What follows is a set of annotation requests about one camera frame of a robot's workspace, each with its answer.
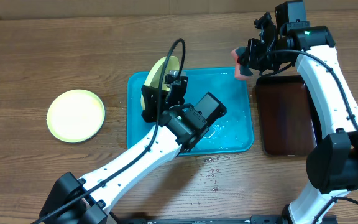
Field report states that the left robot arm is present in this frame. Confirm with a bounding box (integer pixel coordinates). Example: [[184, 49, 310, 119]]
[[36, 93, 227, 223]]

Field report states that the red and grey sponge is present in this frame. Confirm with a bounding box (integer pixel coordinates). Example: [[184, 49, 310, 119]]
[[231, 47, 253, 80]]

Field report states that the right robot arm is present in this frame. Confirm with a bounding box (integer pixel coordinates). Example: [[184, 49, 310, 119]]
[[234, 1, 358, 223]]

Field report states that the black rectangular water tray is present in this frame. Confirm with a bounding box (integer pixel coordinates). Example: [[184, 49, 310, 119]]
[[254, 75, 321, 156]]

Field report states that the teal plastic tray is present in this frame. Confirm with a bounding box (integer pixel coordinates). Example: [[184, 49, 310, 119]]
[[126, 67, 254, 156]]

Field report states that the yellow-green plate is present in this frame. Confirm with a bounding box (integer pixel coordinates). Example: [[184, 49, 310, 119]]
[[140, 55, 181, 110], [46, 89, 106, 143]]

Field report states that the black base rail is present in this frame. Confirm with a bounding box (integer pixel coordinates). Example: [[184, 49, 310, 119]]
[[110, 212, 287, 224]]

